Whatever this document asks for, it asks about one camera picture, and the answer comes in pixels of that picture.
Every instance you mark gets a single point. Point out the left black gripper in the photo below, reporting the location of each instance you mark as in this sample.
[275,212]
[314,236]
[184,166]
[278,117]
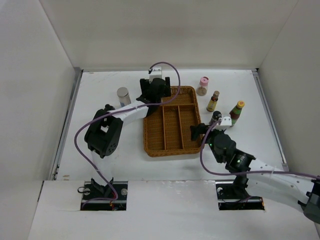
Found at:
[145,85]

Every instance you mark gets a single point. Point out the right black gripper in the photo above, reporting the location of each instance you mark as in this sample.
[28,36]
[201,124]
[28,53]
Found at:
[196,130]

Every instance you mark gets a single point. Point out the pink-cap spice shaker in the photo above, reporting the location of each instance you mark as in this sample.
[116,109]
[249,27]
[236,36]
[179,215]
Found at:
[202,87]

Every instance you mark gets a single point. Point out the black-top salt grinder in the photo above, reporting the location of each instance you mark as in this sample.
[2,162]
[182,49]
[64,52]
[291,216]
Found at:
[163,97]

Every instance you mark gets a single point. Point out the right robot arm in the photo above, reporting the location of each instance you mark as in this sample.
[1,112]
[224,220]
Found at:
[254,177]

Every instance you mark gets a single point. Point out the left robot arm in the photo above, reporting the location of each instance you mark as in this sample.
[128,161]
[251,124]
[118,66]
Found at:
[102,137]

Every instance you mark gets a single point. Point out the black-cap pepper jar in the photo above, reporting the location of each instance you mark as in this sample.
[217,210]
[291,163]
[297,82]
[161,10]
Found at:
[215,117]

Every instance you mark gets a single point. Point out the yellow-label oil bottle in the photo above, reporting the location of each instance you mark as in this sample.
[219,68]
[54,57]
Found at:
[213,101]

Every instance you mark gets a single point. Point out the brown wicker divided basket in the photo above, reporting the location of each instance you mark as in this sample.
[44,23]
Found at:
[167,131]

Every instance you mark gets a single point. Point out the silver-lid jar white beads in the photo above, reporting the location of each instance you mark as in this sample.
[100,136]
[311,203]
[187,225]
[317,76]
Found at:
[123,96]

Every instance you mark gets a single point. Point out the green-label chili sauce bottle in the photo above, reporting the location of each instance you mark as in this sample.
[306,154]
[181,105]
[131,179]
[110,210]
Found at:
[236,112]

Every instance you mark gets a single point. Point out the small black round bottle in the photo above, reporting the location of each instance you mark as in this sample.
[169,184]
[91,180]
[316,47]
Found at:
[108,107]

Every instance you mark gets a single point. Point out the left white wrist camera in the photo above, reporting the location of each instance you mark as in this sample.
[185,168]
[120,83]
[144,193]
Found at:
[155,73]

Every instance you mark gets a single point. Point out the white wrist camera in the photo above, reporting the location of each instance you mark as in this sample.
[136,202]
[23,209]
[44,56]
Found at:
[155,73]
[223,123]

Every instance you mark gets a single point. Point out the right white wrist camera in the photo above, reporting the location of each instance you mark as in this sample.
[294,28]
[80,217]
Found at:
[223,123]

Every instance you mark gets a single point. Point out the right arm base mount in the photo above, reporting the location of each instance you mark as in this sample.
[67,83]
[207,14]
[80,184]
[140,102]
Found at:
[232,196]

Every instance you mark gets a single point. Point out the right aluminium table rail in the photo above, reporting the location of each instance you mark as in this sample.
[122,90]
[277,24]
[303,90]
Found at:
[255,73]

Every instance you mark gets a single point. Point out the aluminium table rail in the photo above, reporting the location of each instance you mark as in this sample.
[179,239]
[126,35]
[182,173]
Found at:
[65,128]
[255,73]

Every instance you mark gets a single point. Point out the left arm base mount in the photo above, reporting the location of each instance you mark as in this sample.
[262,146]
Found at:
[97,197]

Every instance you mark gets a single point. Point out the left aluminium table rail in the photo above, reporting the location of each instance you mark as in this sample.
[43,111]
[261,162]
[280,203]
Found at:
[65,128]

